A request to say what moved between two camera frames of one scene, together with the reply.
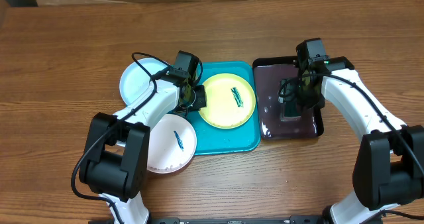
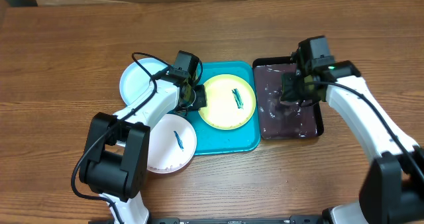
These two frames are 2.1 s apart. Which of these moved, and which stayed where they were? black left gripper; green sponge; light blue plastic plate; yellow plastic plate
Moved: green sponge
Stayed: yellow plastic plate; light blue plastic plate; black left gripper
